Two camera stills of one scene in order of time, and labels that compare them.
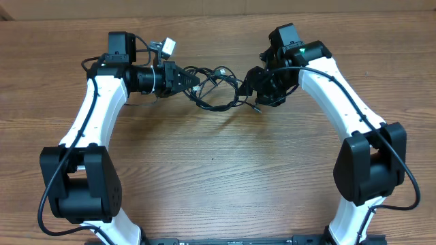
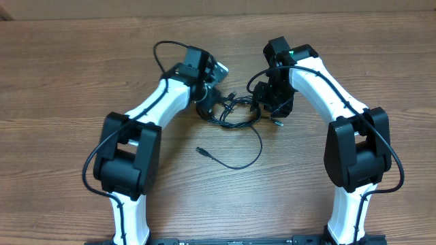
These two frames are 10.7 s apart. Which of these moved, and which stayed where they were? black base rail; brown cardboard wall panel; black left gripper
Moved: black left gripper
Stayed: black base rail; brown cardboard wall panel
